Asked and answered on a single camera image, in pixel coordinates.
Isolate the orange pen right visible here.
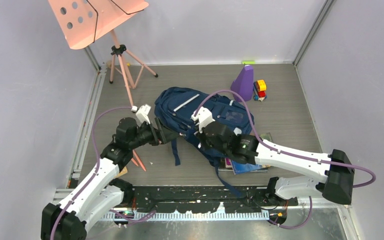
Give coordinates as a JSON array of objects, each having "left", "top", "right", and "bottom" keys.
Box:
[{"left": 132, "top": 150, "right": 147, "bottom": 172}]

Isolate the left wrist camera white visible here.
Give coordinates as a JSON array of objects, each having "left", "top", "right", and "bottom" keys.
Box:
[{"left": 131, "top": 104, "right": 151, "bottom": 124}]

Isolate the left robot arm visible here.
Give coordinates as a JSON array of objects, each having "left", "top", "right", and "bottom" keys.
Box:
[{"left": 40, "top": 117, "right": 180, "bottom": 240}]

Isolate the purple cable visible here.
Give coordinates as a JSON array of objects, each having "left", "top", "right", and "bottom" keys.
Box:
[
  {"left": 193, "top": 89, "right": 377, "bottom": 231},
  {"left": 49, "top": 105, "right": 158, "bottom": 240}
]

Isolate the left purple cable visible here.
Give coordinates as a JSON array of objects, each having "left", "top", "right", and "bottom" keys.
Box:
[{"left": 49, "top": 105, "right": 158, "bottom": 240}]

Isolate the Animal Farm book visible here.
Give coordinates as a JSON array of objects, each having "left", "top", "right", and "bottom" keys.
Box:
[{"left": 225, "top": 158, "right": 270, "bottom": 175}]

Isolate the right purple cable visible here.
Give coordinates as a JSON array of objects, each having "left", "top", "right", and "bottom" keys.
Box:
[{"left": 193, "top": 89, "right": 377, "bottom": 231}]

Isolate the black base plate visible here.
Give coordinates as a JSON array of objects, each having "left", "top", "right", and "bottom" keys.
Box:
[{"left": 118, "top": 185, "right": 298, "bottom": 214}]

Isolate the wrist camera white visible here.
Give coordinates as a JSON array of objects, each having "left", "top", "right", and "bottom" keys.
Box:
[
  {"left": 131, "top": 104, "right": 151, "bottom": 124},
  {"left": 191, "top": 106, "right": 215, "bottom": 133}
]

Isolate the purple metronome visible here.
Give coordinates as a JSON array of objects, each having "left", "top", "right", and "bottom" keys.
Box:
[{"left": 230, "top": 64, "right": 254, "bottom": 102}]

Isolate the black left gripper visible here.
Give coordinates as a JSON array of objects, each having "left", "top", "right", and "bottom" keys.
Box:
[{"left": 129, "top": 117, "right": 179, "bottom": 150}]

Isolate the toy block car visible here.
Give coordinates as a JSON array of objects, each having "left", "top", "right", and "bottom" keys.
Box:
[{"left": 253, "top": 79, "right": 267, "bottom": 102}]

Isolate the navy blue backpack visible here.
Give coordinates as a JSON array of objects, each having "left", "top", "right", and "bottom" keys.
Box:
[{"left": 153, "top": 86, "right": 256, "bottom": 198}]

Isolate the orange spiral notepad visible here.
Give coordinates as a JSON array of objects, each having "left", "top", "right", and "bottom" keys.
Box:
[{"left": 116, "top": 167, "right": 128, "bottom": 178}]

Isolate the pink music stand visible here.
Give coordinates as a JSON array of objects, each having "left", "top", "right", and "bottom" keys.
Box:
[{"left": 48, "top": 0, "right": 159, "bottom": 106}]

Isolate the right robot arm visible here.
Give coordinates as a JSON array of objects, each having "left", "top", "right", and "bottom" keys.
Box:
[{"left": 196, "top": 121, "right": 355, "bottom": 205}]

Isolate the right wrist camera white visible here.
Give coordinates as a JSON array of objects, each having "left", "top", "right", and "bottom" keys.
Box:
[{"left": 191, "top": 106, "right": 215, "bottom": 133}]

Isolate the purple cover book bottom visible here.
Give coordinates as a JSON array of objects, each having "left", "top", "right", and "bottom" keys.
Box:
[{"left": 218, "top": 158, "right": 233, "bottom": 172}]

